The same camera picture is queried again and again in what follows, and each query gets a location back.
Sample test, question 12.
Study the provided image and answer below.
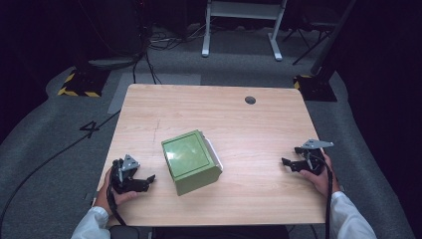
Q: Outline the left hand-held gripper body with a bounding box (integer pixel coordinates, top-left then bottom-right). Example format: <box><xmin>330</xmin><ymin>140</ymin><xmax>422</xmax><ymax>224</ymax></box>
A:
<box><xmin>110</xmin><ymin>153</ymin><xmax>141</xmax><ymax>195</ymax></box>

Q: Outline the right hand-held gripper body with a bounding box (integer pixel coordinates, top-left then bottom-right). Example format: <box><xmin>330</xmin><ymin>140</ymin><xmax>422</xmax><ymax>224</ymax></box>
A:
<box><xmin>294</xmin><ymin>138</ymin><xmax>334</xmax><ymax>176</ymax></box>

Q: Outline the person's right hand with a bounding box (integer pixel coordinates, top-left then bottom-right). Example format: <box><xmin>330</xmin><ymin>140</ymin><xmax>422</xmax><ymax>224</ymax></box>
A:
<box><xmin>298</xmin><ymin>152</ymin><xmax>341</xmax><ymax>199</ymax></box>

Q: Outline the person's left hand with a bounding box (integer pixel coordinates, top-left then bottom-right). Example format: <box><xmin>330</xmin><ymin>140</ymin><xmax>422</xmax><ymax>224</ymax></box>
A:
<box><xmin>94</xmin><ymin>167</ymin><xmax>139</xmax><ymax>217</ymax></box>

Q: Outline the green box with glossy lid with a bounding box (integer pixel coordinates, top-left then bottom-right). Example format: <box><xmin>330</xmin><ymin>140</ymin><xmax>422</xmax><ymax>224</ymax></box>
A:
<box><xmin>160</xmin><ymin>128</ymin><xmax>224</xmax><ymax>197</ymax></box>

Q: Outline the black yellow striped stand base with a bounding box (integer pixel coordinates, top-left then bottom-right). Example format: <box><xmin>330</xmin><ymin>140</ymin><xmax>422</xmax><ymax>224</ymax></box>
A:
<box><xmin>57</xmin><ymin>67</ymin><xmax>111</xmax><ymax>99</ymax></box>
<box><xmin>293</xmin><ymin>74</ymin><xmax>338</xmax><ymax>103</ymax></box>

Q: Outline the grey metal stand pole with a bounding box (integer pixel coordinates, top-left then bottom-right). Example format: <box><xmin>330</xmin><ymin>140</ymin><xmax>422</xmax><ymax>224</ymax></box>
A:
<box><xmin>310</xmin><ymin>0</ymin><xmax>357</xmax><ymax>77</ymax></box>

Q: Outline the black tripod stand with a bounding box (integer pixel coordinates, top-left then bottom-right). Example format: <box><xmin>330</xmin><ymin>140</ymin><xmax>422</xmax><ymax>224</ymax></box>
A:
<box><xmin>282</xmin><ymin>19</ymin><xmax>336</xmax><ymax>66</ymax></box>

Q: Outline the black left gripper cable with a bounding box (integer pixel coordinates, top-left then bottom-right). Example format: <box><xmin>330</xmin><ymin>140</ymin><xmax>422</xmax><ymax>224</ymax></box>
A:
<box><xmin>105</xmin><ymin>159</ymin><xmax>127</xmax><ymax>227</ymax></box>

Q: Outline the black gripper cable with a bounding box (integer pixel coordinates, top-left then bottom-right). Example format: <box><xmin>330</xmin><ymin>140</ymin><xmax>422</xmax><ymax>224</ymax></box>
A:
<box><xmin>312</xmin><ymin>153</ymin><xmax>334</xmax><ymax>239</ymax></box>
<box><xmin>105</xmin><ymin>159</ymin><xmax>127</xmax><ymax>227</ymax></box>

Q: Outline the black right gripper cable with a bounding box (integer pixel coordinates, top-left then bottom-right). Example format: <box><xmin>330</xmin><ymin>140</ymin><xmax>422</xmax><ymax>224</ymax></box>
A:
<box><xmin>312</xmin><ymin>153</ymin><xmax>334</xmax><ymax>239</ymax></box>

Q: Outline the long black floor cable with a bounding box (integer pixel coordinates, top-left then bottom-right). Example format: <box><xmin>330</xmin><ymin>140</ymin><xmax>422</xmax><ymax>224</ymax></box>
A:
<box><xmin>0</xmin><ymin>110</ymin><xmax>121</xmax><ymax>230</ymax></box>

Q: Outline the bundle of floor cables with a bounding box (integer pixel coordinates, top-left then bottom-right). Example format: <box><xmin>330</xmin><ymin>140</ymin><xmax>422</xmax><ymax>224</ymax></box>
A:
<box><xmin>132</xmin><ymin>23</ymin><xmax>213</xmax><ymax>86</ymax></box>

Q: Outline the white metal desk frame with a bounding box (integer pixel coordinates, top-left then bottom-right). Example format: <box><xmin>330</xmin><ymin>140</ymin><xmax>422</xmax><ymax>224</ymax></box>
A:
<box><xmin>201</xmin><ymin>0</ymin><xmax>289</xmax><ymax>63</ymax></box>

